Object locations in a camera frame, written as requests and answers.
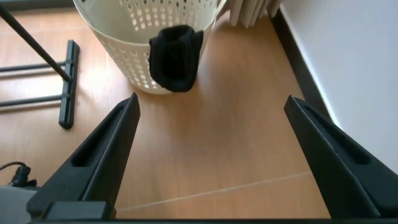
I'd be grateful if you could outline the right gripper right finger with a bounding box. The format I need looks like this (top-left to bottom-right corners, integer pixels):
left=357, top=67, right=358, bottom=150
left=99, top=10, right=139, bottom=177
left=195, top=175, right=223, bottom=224
left=284, top=95, right=398, bottom=220

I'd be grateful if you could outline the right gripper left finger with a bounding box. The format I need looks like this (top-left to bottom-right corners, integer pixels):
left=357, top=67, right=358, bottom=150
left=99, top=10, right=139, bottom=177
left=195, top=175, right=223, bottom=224
left=26, top=92, right=141, bottom=220

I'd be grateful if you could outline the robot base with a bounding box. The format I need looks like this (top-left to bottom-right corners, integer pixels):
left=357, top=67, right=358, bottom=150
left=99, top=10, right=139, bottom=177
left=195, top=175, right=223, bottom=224
left=0, top=185, right=40, bottom=224

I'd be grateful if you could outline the black clothes rack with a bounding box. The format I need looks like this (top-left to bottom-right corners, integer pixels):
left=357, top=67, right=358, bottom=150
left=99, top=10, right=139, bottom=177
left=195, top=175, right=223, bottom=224
left=0, top=2, right=81, bottom=130

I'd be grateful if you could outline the white laundry basket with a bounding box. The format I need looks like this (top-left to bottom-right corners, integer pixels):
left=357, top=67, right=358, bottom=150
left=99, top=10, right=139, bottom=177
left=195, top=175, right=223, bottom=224
left=72, top=0, right=228, bottom=95

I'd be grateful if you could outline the heap of clothes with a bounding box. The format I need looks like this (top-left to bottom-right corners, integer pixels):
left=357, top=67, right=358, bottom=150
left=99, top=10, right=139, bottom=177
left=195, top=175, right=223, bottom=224
left=148, top=24, right=205, bottom=93

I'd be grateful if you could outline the beige curtain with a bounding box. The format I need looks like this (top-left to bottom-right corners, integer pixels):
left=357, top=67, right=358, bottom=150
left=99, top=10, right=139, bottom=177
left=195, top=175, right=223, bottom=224
left=228, top=0, right=282, bottom=29

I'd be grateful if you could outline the black cable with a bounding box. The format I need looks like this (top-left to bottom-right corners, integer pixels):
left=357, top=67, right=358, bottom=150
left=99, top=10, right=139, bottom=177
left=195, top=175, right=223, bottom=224
left=0, top=161, right=37, bottom=188

